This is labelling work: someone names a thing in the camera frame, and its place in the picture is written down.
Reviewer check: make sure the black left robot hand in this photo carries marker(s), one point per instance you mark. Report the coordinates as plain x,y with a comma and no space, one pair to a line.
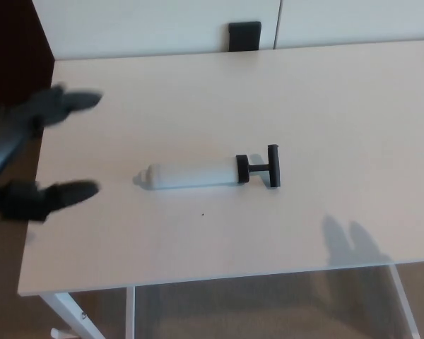
17,201

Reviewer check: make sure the white desk leg frame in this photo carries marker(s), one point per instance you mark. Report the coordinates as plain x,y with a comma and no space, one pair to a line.
404,300
65,307

